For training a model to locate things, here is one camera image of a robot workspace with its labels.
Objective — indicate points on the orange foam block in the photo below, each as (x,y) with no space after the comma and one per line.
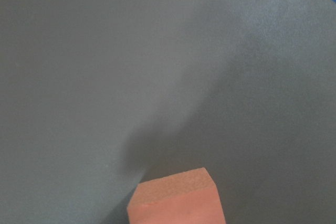
(186,197)

